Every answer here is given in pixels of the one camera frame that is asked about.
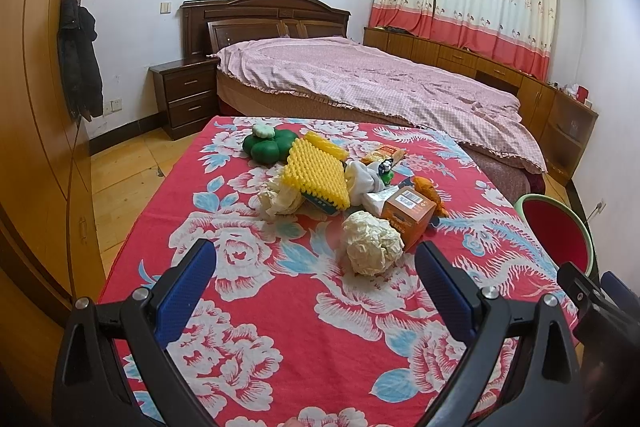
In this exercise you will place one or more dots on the cream paper ball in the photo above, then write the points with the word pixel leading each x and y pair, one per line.
pixel 370 243

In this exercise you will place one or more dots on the orange cardboard box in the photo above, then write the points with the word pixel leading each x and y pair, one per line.
pixel 409 213

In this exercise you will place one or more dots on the dark wooden headboard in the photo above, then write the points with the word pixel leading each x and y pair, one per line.
pixel 207 26

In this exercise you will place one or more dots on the red floral tablecloth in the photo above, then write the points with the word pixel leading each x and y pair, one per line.
pixel 285 329

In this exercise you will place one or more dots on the black hanging jacket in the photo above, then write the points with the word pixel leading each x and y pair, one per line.
pixel 80 72

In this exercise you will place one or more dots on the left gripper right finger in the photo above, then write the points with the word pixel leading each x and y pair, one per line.
pixel 542 386

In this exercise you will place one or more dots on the yellow foam fruit net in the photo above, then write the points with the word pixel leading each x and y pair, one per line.
pixel 316 172

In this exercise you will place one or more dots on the green clover squishy toy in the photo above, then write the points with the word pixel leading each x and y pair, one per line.
pixel 267 145

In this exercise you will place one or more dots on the white wall switch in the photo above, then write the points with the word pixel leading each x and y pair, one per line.
pixel 165 7

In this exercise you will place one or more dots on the white medicine box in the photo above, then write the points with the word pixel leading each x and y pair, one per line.
pixel 328 207

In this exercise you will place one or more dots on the pink checked bedspread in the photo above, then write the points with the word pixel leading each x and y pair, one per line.
pixel 347 74

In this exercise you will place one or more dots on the wooden corner shelf unit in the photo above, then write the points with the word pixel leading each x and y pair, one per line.
pixel 566 136

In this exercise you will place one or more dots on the wooden wardrobe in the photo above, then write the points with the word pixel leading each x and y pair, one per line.
pixel 49 247

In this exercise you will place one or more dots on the cream plastic bag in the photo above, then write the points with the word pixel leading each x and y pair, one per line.
pixel 277 198

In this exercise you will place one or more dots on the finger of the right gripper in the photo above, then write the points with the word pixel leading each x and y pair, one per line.
pixel 582 294
pixel 622 296

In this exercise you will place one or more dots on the white cloth sock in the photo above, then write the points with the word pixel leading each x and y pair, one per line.
pixel 362 179

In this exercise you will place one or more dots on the bed with brown frame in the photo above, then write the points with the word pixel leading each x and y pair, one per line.
pixel 235 99

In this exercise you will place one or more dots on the cream and red curtains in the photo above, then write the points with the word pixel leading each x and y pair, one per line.
pixel 465 1

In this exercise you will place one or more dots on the red bin with green rim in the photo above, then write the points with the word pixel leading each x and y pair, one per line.
pixel 558 230

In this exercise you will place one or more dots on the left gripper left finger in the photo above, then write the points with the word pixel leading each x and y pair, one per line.
pixel 90 387

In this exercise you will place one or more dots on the long wooden low cabinet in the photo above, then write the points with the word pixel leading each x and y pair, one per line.
pixel 536 98

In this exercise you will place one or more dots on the wall outlet with cable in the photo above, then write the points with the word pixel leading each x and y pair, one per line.
pixel 596 210

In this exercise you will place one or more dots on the white wall socket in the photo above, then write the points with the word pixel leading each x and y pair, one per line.
pixel 112 106

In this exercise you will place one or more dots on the red box on shelf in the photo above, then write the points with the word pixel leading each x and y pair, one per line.
pixel 582 94

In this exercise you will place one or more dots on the silver foil wrapper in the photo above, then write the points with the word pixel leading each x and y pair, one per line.
pixel 374 202

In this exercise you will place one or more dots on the orange snack packet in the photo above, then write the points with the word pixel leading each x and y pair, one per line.
pixel 382 153

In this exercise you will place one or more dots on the dark wooden nightstand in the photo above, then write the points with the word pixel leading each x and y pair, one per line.
pixel 186 94

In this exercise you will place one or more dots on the orange plush toy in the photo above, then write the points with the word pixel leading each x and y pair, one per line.
pixel 427 188

